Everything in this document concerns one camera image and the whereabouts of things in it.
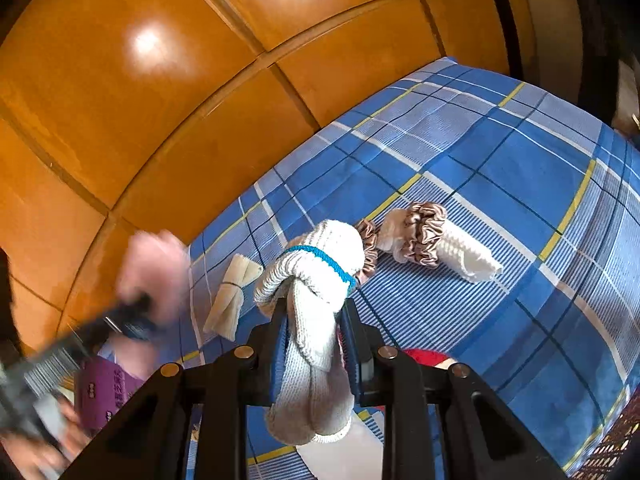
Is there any blue plaid tablecloth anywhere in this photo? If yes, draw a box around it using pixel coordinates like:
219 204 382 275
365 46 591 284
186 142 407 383
160 58 639 476

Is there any white knitted glove bundle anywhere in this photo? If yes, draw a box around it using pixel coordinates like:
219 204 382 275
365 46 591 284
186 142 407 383
254 220 364 445

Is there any rolled white cloth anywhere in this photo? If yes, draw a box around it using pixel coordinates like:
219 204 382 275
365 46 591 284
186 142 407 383
203 254 264 341

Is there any orange wooden wall cabinet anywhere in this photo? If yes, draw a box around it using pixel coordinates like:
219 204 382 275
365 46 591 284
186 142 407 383
1 0 536 349

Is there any brown satin scrunchie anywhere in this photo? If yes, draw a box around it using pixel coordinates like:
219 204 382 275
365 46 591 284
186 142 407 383
400 202 447 269

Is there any wicker chair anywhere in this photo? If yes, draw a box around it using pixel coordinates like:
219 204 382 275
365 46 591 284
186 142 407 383
572 389 639 479

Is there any person's left hand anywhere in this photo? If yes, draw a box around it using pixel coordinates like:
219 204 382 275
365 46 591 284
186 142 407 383
1 396 90 479

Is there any purple cardboard box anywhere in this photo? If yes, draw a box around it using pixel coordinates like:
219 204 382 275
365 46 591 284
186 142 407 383
74 356 143 437

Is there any pink soft object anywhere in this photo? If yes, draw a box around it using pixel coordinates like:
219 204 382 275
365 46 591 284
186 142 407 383
108 231 190 380

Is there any red soft object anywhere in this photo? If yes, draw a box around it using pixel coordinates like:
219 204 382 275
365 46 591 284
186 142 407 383
404 349 457 370

